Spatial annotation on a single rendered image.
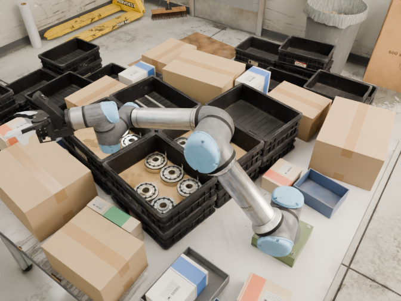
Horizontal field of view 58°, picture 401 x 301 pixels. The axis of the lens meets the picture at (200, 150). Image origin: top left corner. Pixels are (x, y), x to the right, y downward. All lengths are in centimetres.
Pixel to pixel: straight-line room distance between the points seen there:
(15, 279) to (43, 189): 101
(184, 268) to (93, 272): 32
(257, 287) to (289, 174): 59
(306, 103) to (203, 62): 66
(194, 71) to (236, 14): 270
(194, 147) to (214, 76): 110
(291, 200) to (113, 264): 66
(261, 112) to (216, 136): 92
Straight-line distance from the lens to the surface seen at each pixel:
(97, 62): 325
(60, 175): 162
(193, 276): 137
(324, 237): 165
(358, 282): 244
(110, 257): 137
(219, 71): 217
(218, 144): 107
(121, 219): 151
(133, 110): 136
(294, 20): 450
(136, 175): 164
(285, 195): 137
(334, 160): 181
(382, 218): 278
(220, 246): 155
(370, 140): 185
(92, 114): 125
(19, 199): 159
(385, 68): 407
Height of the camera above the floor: 200
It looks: 43 degrees down
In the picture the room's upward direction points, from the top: straight up
